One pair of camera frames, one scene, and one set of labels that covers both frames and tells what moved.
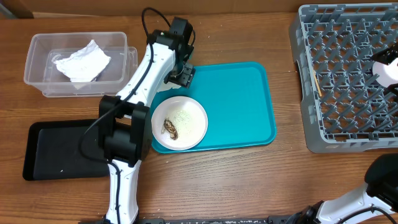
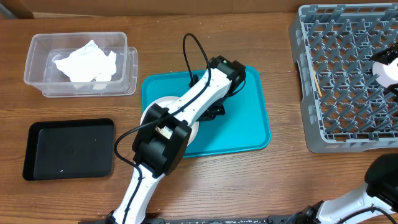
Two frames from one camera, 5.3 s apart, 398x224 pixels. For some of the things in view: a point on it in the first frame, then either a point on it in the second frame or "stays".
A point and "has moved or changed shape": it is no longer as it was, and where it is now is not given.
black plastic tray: x=51 y=150 stays
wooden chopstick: x=317 y=83 stays
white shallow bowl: x=388 y=73 stays
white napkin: x=86 y=63 has moved or changed shape
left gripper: x=186 y=77 -> x=206 y=116
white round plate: x=189 y=119 has moved or changed shape
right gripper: x=389 y=55 stays
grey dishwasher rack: x=346 y=107 stays
